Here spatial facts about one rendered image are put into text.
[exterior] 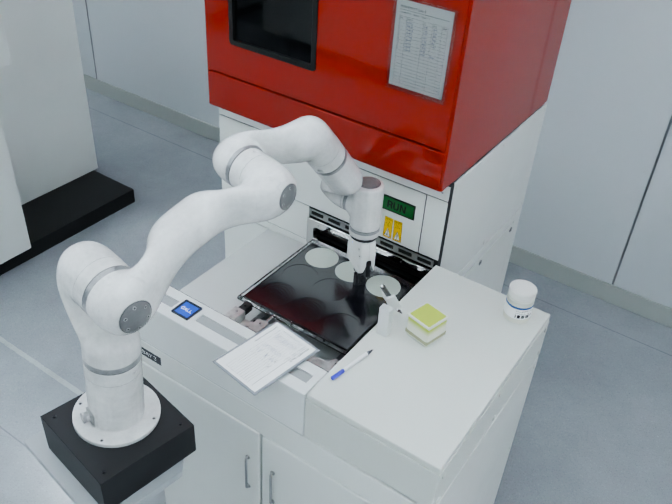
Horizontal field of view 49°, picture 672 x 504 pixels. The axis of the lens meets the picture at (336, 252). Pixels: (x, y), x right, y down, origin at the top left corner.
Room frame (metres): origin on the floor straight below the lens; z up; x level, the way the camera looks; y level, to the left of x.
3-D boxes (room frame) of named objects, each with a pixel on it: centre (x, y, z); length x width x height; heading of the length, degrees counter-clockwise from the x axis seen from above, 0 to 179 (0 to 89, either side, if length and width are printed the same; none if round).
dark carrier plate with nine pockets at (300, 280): (1.61, 0.01, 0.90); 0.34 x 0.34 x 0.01; 58
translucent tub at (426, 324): (1.37, -0.24, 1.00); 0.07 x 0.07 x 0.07; 44
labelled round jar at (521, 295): (1.47, -0.48, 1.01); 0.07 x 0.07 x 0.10
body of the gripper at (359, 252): (1.64, -0.07, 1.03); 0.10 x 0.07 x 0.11; 22
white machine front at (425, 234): (1.90, 0.05, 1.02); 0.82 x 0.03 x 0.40; 58
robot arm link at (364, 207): (1.65, -0.07, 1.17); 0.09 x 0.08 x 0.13; 50
